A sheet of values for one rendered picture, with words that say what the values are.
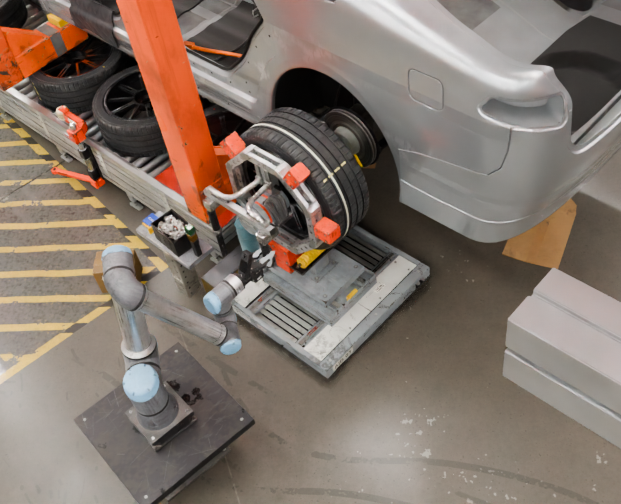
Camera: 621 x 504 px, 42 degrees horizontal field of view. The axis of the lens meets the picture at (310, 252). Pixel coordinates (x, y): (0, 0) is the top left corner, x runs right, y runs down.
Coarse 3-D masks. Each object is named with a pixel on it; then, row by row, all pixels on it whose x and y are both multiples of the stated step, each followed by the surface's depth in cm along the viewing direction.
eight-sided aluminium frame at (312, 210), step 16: (240, 160) 363; (256, 160) 352; (272, 160) 351; (240, 176) 383; (304, 192) 349; (304, 208) 349; (320, 208) 352; (288, 240) 391; (304, 240) 379; (320, 240) 364
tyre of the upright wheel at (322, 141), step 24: (264, 120) 365; (288, 120) 358; (312, 120) 355; (264, 144) 356; (288, 144) 347; (312, 144) 349; (336, 144) 352; (312, 168) 345; (336, 168) 350; (360, 168) 358; (336, 192) 351; (360, 192) 361; (336, 216) 354; (360, 216) 371; (336, 240) 368
